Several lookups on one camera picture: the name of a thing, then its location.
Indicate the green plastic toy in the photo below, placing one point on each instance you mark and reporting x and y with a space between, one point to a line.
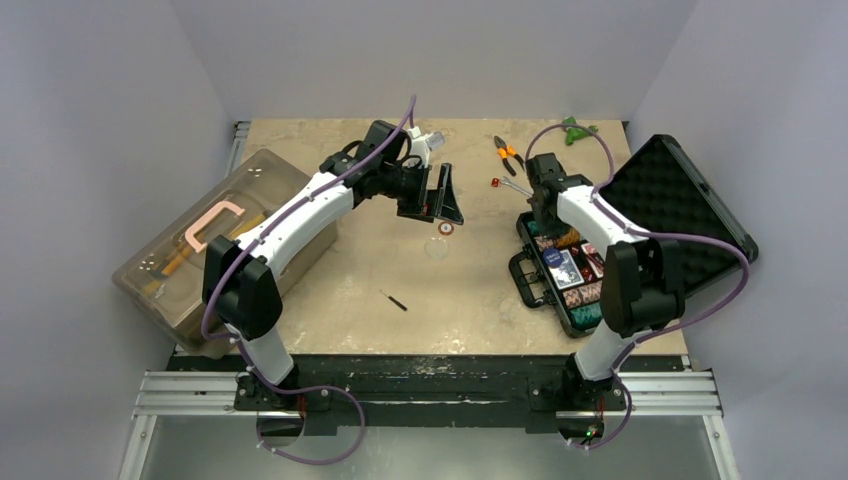
573 135

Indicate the clear round disc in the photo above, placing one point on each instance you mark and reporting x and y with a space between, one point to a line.
436 248

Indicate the small black screwdriver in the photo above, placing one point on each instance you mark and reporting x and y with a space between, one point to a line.
395 301

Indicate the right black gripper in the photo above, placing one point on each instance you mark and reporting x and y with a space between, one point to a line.
539 201

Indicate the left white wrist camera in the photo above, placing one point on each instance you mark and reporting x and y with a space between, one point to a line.
421 146

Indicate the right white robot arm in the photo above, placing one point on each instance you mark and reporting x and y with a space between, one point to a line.
642 287

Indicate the blue playing card deck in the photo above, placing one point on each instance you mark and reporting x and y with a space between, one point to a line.
566 274

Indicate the black foam-lined poker case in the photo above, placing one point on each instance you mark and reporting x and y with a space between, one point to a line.
661 192

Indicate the orange black pliers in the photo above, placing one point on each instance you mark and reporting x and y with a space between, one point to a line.
507 152

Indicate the silver wrench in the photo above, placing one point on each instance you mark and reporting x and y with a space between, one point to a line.
509 183

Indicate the red playing card deck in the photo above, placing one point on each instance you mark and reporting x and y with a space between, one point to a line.
593 258

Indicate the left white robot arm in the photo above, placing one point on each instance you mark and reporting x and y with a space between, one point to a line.
240 275

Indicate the translucent brown tool box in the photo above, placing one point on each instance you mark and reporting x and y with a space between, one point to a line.
165 278

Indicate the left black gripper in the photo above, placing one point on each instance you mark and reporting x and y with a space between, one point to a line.
446 208

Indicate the aluminium frame rail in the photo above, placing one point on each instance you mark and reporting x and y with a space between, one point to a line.
163 394

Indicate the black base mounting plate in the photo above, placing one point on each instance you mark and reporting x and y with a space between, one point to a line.
536 393

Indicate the teal poker chip row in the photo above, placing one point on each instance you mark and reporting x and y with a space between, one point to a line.
586 317

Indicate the red poker chip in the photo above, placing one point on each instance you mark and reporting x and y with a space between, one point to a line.
446 228

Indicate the blue small blind button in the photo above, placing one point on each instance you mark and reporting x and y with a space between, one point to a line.
552 257

